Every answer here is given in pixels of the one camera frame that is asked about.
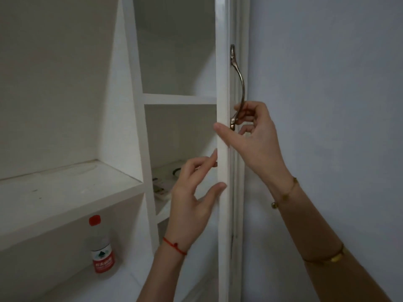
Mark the person's left thumb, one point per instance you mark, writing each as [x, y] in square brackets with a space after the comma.
[212, 194]

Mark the person's right thumb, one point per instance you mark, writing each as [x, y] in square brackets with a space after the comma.
[226, 133]

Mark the person's left hand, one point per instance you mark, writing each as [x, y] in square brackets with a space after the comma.
[184, 204]

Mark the white cabinet door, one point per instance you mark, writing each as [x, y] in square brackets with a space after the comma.
[223, 75]

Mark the person's left forearm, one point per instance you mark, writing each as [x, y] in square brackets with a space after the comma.
[163, 276]

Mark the red-capped plastic water bottle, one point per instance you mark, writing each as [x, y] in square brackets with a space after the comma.
[101, 248]

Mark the person's right forearm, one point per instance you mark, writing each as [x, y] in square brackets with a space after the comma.
[324, 245]

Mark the gold bangle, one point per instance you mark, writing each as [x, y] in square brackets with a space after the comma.
[333, 257]

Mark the person's right hand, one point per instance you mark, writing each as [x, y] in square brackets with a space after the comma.
[263, 144]

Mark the white shelf cabinet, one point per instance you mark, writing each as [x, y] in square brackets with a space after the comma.
[72, 191]

